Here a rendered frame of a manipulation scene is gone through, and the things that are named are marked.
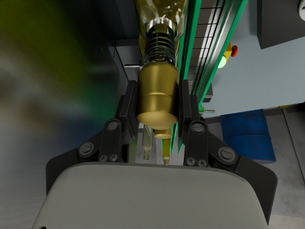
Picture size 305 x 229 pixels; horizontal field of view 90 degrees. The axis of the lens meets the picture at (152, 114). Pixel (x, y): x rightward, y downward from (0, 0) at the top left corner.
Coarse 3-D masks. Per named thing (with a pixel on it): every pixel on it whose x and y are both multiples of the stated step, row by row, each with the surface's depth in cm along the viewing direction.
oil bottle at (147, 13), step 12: (144, 0) 14; (156, 0) 14; (168, 0) 14; (180, 0) 14; (144, 12) 15; (156, 12) 15; (168, 12) 15; (180, 12) 15; (144, 24) 16; (180, 24) 16; (144, 36) 17; (180, 36) 17
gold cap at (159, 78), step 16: (160, 64) 12; (144, 80) 12; (160, 80) 12; (176, 80) 12; (144, 96) 12; (160, 96) 11; (176, 96) 12; (144, 112) 11; (160, 112) 11; (176, 112) 11
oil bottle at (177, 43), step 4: (140, 36) 20; (140, 40) 20; (144, 40) 20; (140, 44) 20; (144, 44) 20; (176, 44) 20; (140, 48) 20; (144, 48) 20; (176, 48) 20; (140, 52) 21; (144, 52) 20; (176, 52) 20; (176, 56) 20; (176, 60) 21; (176, 64) 22
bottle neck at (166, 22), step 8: (152, 24) 15; (160, 24) 14; (168, 24) 15; (152, 32) 14; (160, 32) 14; (168, 32) 14; (152, 40) 14; (160, 40) 14; (168, 40) 14; (152, 48) 13; (160, 48) 13; (168, 48) 14; (144, 56) 14; (152, 56) 13; (160, 56) 13; (168, 56) 13; (144, 64) 14
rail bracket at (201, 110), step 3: (201, 105) 66; (201, 108) 65; (201, 111) 65; (204, 111) 65; (207, 111) 65; (210, 111) 65; (213, 111) 65; (201, 114) 65; (201, 117) 64; (204, 120) 63
